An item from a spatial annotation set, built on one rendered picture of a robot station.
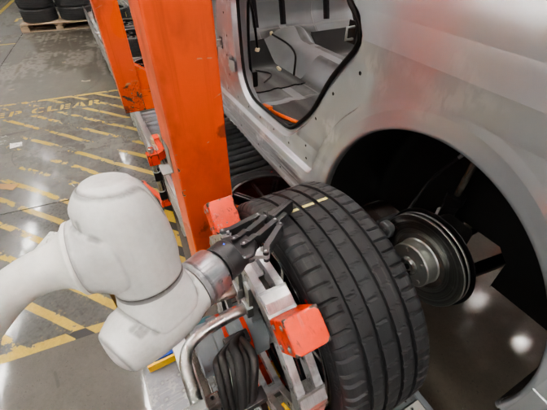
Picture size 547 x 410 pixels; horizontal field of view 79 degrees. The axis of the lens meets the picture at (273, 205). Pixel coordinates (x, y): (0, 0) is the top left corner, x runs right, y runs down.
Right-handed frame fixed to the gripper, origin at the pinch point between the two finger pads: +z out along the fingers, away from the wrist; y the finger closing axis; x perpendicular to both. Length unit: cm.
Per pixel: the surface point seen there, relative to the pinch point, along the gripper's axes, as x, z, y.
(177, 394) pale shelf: -74, -26, -29
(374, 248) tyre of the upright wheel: -6.6, 7.3, 19.3
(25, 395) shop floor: -112, -62, -110
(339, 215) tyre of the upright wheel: -2.6, 9.1, 9.9
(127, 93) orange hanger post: -24, 90, -214
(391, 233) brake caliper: -30, 43, 13
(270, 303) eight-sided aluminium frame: -9.8, -15.3, 8.0
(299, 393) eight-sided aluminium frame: -24.3, -20.5, 18.1
